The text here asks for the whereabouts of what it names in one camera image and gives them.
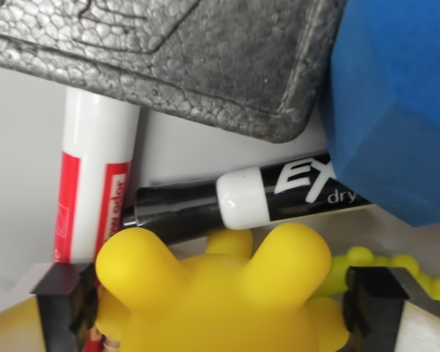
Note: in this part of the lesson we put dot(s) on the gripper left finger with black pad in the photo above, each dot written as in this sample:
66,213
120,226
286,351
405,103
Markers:
55,304

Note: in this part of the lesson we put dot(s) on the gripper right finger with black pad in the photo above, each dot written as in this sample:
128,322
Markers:
374,300

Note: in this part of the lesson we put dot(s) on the yellow knobby rubber toy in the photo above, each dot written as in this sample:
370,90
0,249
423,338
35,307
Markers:
212,300

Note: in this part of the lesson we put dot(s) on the white plastic bin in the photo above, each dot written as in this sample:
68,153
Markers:
22,165

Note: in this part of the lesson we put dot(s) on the black dry erase marker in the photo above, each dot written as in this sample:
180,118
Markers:
183,209

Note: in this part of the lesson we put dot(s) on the red dry erase marker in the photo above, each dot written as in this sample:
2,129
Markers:
95,146

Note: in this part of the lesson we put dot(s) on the blue foam faceted block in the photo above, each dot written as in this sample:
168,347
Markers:
396,110

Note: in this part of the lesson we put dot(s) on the silver foam block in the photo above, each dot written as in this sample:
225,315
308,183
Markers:
168,55

